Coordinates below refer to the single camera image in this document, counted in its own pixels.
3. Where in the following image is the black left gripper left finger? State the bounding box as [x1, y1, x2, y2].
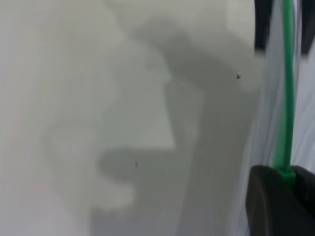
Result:
[245, 164, 296, 236]

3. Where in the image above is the clear plastic zip bag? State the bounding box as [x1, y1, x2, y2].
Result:
[242, 0, 315, 236]

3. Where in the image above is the green zipper slider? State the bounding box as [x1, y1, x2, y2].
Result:
[279, 166, 295, 189]

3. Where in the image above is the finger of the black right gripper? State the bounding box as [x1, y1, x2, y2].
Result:
[254, 0, 272, 52]
[300, 0, 315, 55]

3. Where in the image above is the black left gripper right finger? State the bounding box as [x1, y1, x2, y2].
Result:
[291, 165, 315, 236]

